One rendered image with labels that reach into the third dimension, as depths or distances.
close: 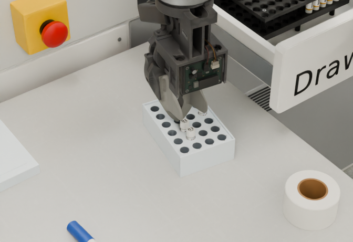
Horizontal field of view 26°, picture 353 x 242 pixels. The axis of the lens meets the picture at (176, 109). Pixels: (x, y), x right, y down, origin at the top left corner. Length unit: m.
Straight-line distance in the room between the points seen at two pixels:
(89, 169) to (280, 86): 0.28
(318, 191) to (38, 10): 0.46
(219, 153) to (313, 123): 0.80
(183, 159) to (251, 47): 0.19
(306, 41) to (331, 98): 0.81
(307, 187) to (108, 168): 0.27
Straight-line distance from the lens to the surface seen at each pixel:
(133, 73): 1.21
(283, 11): 1.11
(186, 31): 0.91
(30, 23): 1.11
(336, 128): 1.92
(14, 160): 1.06
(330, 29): 1.04
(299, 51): 1.01
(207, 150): 1.03
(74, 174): 1.05
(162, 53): 0.95
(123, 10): 1.25
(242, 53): 1.09
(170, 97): 1.01
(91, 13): 1.22
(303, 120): 1.79
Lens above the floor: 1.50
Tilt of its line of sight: 40 degrees down
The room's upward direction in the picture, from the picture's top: straight up
